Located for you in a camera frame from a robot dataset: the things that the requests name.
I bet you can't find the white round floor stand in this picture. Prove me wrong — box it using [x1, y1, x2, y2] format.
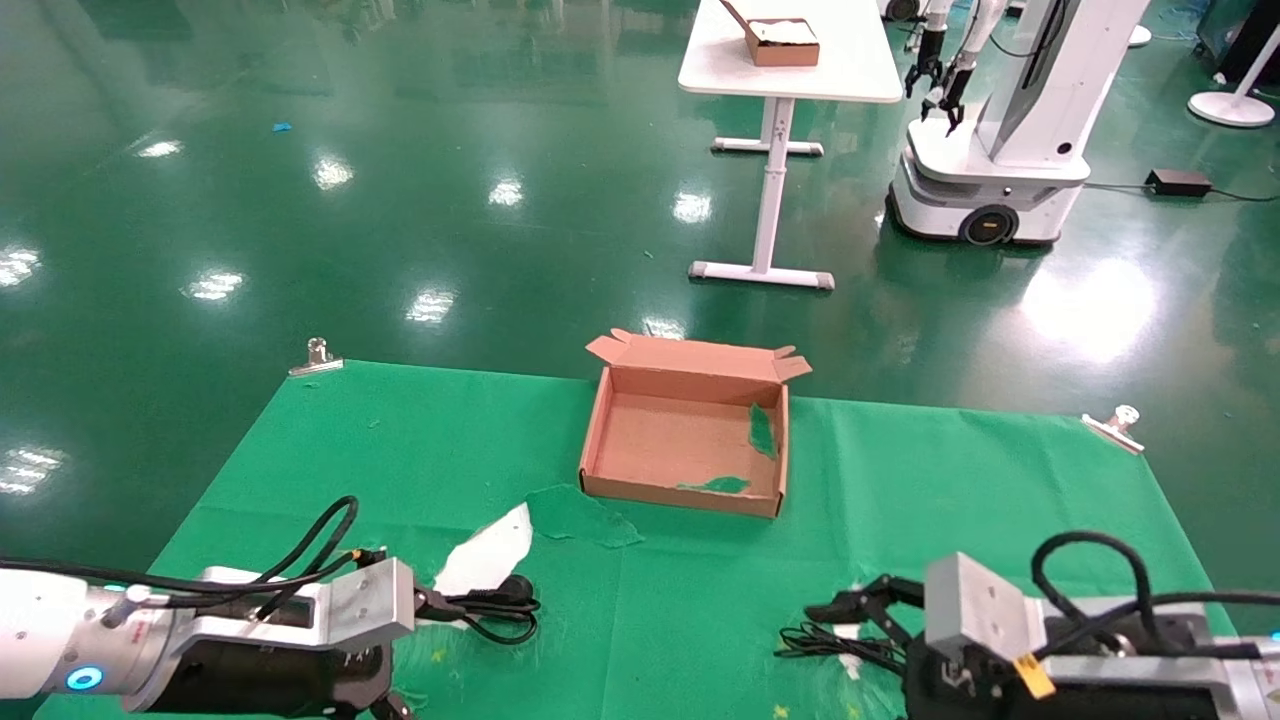
[1187, 25, 1280, 129]

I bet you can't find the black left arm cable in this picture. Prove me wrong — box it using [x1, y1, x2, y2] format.
[0, 495, 389, 601]

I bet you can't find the thin black cable bundle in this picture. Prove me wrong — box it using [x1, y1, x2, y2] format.
[776, 620, 911, 673]

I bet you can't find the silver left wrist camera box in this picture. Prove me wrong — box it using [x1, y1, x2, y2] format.
[190, 557, 417, 653]

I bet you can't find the metal cloth clip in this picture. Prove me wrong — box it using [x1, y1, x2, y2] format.
[1080, 404, 1146, 456]
[288, 337, 345, 378]

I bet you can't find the black power adapter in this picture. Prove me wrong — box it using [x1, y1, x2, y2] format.
[1144, 168, 1214, 198]

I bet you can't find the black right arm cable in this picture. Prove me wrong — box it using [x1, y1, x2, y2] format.
[1030, 530, 1280, 663]

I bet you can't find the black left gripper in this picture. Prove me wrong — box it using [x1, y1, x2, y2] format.
[150, 585, 471, 720]

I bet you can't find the open brown cardboard box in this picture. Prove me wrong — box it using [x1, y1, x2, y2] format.
[578, 328, 813, 519]

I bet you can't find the white wheeled robot body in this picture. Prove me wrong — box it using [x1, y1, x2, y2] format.
[886, 0, 1154, 247]

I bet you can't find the green table cloth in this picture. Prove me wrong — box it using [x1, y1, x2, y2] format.
[30, 360, 1241, 720]

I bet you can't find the black power cable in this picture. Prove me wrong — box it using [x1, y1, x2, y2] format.
[425, 572, 543, 646]

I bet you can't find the white pedestal table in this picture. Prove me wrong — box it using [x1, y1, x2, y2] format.
[677, 0, 905, 292]

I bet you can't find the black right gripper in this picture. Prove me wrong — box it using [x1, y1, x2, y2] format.
[805, 575, 1221, 720]

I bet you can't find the dark standing screen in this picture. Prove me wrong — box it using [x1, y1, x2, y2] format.
[1200, 0, 1280, 87]

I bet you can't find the yellow cable tag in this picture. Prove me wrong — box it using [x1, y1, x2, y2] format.
[1012, 654, 1058, 700]

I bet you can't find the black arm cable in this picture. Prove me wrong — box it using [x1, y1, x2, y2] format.
[1030, 530, 1280, 663]
[0, 495, 389, 601]

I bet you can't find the cardboard box with white contents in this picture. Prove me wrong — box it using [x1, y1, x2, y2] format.
[718, 0, 821, 68]

